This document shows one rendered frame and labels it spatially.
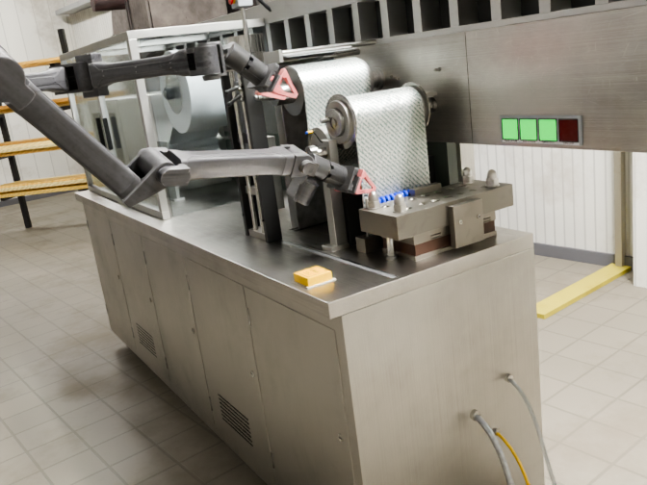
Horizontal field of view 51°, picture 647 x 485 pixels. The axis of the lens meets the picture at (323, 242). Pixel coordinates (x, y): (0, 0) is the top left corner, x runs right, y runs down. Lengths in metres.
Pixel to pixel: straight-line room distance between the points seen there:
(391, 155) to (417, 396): 0.64
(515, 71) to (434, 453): 0.99
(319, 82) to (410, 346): 0.82
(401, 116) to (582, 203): 2.66
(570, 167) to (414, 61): 2.46
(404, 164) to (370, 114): 0.18
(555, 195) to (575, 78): 2.85
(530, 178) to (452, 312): 2.90
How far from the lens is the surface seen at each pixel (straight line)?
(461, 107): 1.95
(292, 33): 2.69
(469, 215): 1.78
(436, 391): 1.78
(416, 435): 1.79
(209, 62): 1.67
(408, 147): 1.90
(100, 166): 1.38
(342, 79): 2.06
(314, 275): 1.62
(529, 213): 4.64
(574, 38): 1.68
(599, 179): 4.33
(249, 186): 2.13
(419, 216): 1.69
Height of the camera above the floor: 1.42
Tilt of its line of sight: 15 degrees down
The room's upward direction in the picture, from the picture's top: 7 degrees counter-clockwise
